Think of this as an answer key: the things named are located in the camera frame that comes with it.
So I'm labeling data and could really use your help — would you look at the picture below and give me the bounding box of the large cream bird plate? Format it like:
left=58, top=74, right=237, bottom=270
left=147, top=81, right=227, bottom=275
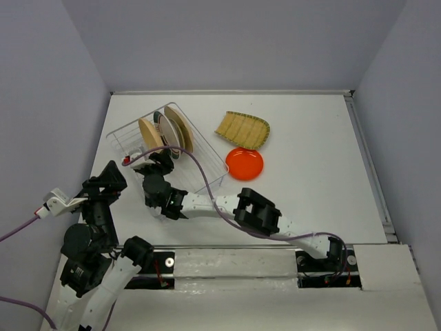
left=164, top=106, right=194, bottom=153

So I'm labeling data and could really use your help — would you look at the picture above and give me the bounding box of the plain beige plate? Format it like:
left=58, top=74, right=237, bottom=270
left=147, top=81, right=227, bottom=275
left=138, top=118, right=164, bottom=150

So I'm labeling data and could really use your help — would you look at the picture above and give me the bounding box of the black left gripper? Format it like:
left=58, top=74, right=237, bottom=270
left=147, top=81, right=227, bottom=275
left=70, top=158, right=129, bottom=245

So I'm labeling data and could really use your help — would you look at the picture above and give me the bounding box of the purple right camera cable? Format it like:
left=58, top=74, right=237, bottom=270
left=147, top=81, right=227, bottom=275
left=125, top=146, right=347, bottom=280

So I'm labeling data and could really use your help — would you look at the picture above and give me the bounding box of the purple camera cable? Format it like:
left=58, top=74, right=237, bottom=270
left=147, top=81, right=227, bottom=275
left=0, top=206, right=58, bottom=328
left=125, top=146, right=347, bottom=280

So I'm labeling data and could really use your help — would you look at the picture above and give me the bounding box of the white plate green red rim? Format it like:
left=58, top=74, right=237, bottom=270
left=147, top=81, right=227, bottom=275
left=153, top=111, right=181, bottom=147

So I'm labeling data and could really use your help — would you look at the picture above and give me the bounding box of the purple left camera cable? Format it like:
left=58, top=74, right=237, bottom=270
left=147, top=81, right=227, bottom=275
left=0, top=206, right=58, bottom=328

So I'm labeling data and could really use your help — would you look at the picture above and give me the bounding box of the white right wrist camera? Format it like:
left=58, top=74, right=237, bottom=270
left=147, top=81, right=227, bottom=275
left=122, top=148, right=152, bottom=170

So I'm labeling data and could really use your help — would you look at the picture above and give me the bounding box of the small cream floral plate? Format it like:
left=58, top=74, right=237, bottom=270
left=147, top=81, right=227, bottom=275
left=174, top=122, right=185, bottom=149

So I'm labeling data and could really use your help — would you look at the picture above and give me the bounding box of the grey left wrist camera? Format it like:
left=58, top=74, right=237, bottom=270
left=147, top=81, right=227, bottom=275
left=34, top=188, right=87, bottom=219

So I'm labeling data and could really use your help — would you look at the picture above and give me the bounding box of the woven bamboo tray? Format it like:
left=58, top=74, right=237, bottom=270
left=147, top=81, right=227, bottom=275
left=215, top=111, right=270, bottom=150

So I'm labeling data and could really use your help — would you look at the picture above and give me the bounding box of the orange plate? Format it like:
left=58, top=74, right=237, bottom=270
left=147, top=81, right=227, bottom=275
left=225, top=148, right=265, bottom=181

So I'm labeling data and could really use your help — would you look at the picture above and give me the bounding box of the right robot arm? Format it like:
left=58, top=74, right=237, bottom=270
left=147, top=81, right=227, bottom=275
left=131, top=148, right=347, bottom=274

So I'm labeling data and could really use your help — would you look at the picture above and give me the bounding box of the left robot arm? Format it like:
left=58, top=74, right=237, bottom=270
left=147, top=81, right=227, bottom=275
left=44, top=161, right=154, bottom=330

